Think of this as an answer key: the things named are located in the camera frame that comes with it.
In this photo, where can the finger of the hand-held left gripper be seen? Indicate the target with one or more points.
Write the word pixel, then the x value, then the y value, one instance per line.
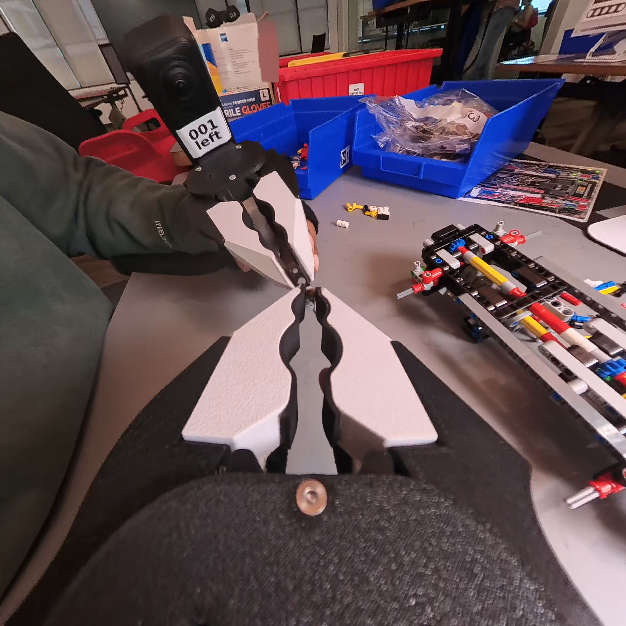
pixel 239 239
pixel 288 215

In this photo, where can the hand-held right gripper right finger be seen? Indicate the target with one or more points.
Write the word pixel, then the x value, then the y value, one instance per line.
pixel 381 386

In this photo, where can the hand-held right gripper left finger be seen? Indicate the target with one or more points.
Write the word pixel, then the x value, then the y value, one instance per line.
pixel 239 386

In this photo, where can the lego car chassis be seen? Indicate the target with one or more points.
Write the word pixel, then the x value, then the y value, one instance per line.
pixel 513 288

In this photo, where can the person's left forearm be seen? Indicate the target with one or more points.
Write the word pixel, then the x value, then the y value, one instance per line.
pixel 98 205

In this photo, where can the small heap of lego bricks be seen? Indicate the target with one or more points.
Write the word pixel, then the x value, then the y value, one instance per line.
pixel 376 211

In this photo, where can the clear bag of lego parts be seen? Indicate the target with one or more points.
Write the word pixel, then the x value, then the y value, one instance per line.
pixel 430 127

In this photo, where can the person's left hand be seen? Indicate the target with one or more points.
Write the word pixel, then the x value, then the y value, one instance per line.
pixel 314 252

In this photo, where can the white cardboard box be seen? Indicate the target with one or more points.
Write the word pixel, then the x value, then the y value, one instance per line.
pixel 234 54

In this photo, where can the blue plastic bin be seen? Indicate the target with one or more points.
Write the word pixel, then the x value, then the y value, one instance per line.
pixel 323 146
pixel 415 171

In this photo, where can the disposable glove box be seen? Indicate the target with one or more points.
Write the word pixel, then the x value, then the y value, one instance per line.
pixel 244 105

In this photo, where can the red plastic seat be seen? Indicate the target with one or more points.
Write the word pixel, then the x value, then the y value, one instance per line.
pixel 132 156

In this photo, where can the red plastic crate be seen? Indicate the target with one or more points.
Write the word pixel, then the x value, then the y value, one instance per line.
pixel 371 73

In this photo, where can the person's torso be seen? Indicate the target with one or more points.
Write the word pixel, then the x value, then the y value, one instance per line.
pixel 44 367

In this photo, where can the white book stand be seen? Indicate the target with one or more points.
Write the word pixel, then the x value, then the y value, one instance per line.
pixel 611 234

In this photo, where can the wooden workbench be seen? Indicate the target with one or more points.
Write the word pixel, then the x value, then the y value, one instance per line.
pixel 538 63

